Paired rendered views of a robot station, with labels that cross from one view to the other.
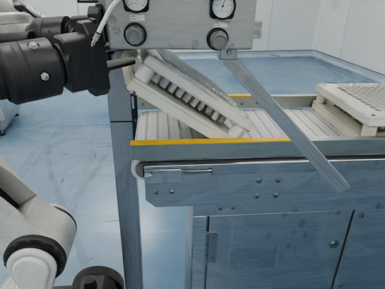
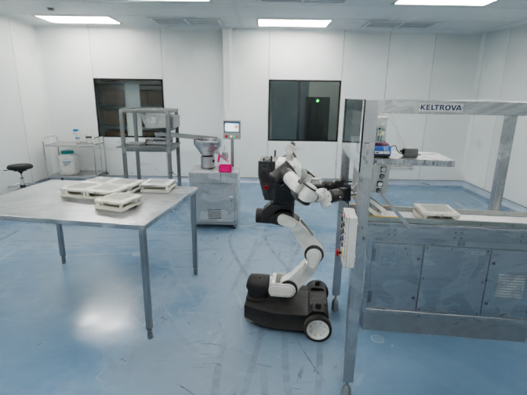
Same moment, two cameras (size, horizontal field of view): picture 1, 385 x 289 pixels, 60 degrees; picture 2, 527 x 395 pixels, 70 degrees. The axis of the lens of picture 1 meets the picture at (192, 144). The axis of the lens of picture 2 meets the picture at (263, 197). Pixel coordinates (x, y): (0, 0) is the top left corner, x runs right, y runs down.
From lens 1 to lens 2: 2.07 m
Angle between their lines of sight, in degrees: 16
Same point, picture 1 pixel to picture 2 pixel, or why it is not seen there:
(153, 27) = not seen: hidden behind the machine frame
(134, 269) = (338, 276)
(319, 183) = (408, 232)
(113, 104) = (340, 206)
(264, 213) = (391, 242)
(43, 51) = (339, 191)
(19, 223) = (311, 240)
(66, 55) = (343, 192)
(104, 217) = not seen: hidden behind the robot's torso
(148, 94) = not seen: hidden behind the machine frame
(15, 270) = (310, 255)
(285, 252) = (400, 260)
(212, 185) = (375, 229)
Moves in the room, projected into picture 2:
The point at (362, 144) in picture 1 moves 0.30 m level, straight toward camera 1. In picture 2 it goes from (421, 220) to (403, 231)
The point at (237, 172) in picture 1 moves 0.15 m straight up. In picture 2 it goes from (383, 226) to (385, 204)
